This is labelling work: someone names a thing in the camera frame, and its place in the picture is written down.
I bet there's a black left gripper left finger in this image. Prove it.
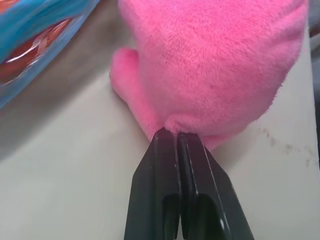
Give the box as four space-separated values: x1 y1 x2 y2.
123 126 183 240

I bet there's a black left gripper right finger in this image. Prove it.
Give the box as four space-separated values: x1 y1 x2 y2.
176 132 255 240

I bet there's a pink plush cloth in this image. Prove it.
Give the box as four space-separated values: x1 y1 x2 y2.
110 0 308 152

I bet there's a clear pouch with blue trim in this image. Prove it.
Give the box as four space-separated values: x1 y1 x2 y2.
0 0 105 111

